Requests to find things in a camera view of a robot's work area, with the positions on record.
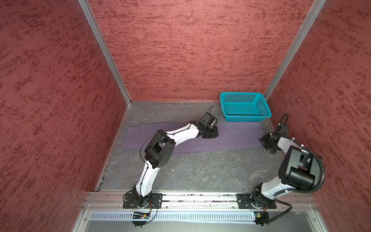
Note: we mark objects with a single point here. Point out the left circuit board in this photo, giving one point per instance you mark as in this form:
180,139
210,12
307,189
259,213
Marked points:
141,215

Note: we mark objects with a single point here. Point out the right corner aluminium post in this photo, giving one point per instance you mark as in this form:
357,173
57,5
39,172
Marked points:
299,38

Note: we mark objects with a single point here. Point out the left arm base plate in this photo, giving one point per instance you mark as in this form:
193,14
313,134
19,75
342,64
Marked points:
153,200

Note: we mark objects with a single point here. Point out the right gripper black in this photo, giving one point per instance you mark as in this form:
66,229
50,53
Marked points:
263,139

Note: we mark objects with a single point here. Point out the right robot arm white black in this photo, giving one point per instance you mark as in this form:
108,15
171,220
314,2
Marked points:
301,171

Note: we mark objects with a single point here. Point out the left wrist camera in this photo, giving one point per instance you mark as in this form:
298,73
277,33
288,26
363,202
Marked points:
208,120

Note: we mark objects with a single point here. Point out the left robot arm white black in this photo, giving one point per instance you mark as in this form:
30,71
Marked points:
159,151

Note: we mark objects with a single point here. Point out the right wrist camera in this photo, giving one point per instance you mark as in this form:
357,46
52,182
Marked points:
282,129

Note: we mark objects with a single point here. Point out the white vented cable duct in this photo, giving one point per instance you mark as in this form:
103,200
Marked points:
184,216

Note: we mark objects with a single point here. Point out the circuit board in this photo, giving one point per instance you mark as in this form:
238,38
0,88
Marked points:
261,218
141,215

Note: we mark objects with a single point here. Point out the purple trousers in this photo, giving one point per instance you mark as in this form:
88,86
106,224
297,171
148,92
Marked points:
231,136

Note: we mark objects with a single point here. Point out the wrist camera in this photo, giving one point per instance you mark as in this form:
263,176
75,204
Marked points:
282,129
208,120

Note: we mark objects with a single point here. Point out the aluminium front rail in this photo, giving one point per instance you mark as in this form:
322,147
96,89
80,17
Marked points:
173,200

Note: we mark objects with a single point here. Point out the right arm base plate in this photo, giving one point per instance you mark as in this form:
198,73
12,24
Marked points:
246,200

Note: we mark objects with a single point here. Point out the teal plastic basket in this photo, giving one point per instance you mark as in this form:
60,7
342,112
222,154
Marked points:
244,107

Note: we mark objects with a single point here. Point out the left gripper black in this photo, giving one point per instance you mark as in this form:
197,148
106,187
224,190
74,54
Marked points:
215,134

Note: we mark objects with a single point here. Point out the left corner aluminium post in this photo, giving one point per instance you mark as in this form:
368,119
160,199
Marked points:
88,13

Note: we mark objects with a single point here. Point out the corner aluminium post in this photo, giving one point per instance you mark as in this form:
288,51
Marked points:
299,38
88,13

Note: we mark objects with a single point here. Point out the right circuit board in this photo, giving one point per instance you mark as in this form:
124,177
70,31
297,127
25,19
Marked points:
261,218

